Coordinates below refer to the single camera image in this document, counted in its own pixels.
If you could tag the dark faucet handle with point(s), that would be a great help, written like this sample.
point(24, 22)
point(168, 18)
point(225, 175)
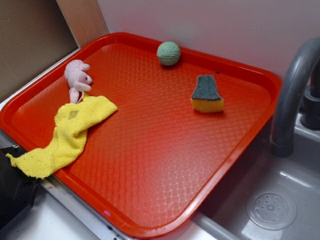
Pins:
point(311, 101)

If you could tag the red plastic tray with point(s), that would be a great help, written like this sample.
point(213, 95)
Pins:
point(149, 166)

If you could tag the grey toy sink basin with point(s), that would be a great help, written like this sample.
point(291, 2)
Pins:
point(264, 197)

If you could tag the green dimpled ball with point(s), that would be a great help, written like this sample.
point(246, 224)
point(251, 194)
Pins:
point(168, 53)

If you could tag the yellow cloth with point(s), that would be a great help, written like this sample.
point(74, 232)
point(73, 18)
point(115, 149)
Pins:
point(69, 137)

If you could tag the grey faucet spout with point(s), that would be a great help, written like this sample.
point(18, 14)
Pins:
point(291, 97)

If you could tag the pink plush bunny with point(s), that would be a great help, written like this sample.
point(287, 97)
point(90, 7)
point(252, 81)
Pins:
point(78, 80)

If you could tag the black object at left edge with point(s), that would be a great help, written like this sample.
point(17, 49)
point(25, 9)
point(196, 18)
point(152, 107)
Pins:
point(17, 190)

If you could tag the yellow green sponge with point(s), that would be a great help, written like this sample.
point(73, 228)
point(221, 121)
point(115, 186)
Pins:
point(205, 97)

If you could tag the brown cardboard panel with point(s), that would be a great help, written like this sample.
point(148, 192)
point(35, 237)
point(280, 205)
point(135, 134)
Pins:
point(36, 34)

